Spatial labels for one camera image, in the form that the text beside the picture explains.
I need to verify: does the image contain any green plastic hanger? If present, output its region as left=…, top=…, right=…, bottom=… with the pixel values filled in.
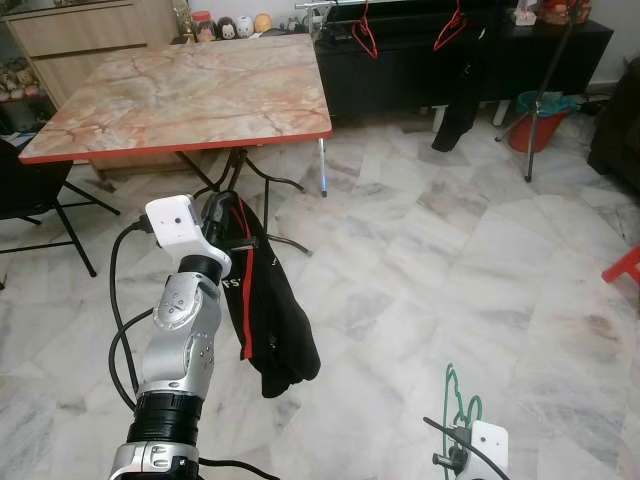
left=442, top=362, right=485, bottom=434

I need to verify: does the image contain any black jacket with red stripes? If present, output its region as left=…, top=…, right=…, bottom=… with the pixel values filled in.
left=199, top=189, right=322, bottom=400

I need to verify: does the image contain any red plastic hanger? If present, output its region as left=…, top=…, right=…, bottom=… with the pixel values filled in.
left=432, top=0, right=469, bottom=52
left=349, top=0, right=380, bottom=60

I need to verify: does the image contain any marble table with red edge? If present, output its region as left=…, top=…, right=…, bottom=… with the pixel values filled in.
left=17, top=32, right=334, bottom=257

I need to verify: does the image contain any black folding chair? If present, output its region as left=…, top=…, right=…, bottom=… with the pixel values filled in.
left=0, top=139, right=122, bottom=292

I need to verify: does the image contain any jar with red lid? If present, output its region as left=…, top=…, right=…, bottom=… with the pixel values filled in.
left=191, top=9, right=218, bottom=42

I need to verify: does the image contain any red plastic stool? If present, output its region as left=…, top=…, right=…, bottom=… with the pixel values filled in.
left=601, top=244, right=640, bottom=285

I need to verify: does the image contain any light wooden cabinet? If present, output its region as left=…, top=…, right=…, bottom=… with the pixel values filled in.
left=0, top=0, right=182, bottom=107

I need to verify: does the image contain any black TV cabinet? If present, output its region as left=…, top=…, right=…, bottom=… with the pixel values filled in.
left=315, top=0, right=614, bottom=122

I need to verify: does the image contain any black garment with yellow logo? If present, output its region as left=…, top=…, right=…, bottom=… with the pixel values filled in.
left=431, top=14, right=502, bottom=154

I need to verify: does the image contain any silver metal clothes rack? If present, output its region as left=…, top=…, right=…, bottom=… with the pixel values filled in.
left=294, top=0, right=592, bottom=199

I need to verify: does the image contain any red bucket with teal bag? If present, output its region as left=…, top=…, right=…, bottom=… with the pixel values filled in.
left=507, top=89, right=580, bottom=154

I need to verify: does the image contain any white pink tissue box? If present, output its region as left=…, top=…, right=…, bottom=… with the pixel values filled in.
left=512, top=4, right=539, bottom=27

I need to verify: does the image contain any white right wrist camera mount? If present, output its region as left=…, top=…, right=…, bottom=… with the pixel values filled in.
left=457, top=419, right=515, bottom=480

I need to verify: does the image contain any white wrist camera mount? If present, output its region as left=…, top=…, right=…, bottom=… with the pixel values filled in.
left=457, top=419, right=515, bottom=480
left=144, top=194, right=234, bottom=280

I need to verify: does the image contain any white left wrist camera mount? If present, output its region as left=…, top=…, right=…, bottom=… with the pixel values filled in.
left=144, top=194, right=234, bottom=280

